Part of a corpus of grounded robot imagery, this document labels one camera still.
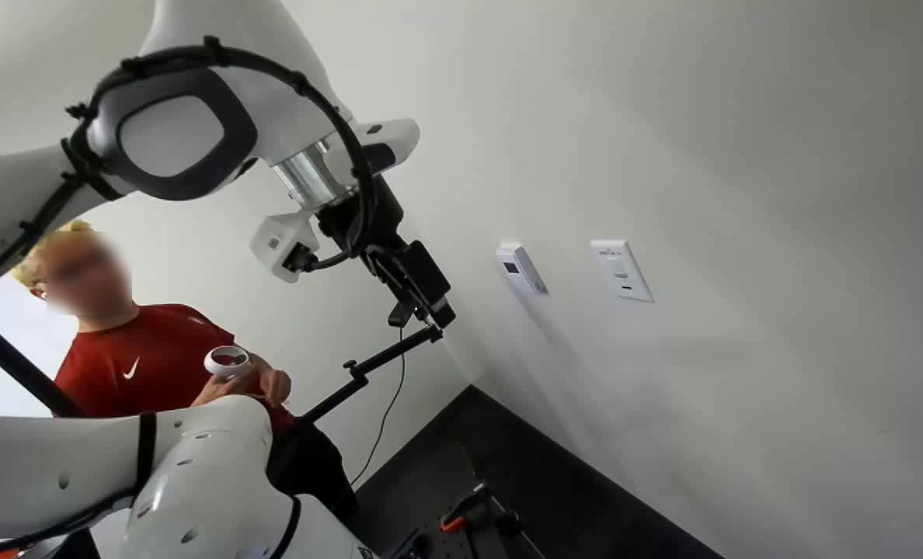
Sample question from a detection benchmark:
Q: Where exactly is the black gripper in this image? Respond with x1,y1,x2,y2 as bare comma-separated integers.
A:
318,172,460,328

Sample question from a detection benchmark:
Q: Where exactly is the operator hand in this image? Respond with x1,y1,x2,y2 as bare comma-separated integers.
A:
191,355,294,411

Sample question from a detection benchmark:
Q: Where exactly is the red and black floor tool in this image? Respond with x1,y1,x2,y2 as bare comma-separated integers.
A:
388,479,548,559

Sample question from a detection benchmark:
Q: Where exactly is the person in red shirt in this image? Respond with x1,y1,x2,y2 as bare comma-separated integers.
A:
7,213,299,428

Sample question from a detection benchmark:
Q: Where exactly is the black diagonal pole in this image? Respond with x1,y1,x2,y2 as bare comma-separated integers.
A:
0,302,81,418

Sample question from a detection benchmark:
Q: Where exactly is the black articulated camera stand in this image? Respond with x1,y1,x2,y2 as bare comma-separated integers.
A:
263,317,452,542

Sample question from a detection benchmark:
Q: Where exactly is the white wall thermostat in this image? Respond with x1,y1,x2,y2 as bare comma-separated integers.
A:
492,240,553,303

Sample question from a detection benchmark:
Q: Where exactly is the thin black hanging cable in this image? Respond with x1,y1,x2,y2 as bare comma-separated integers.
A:
346,339,414,491

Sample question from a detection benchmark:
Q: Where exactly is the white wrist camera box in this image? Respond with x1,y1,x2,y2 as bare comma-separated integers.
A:
248,209,324,284

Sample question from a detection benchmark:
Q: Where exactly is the white light switch plate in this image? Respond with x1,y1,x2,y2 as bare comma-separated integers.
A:
589,235,655,307

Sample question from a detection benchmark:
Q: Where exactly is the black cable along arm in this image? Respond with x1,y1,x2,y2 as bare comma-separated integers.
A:
0,33,375,299

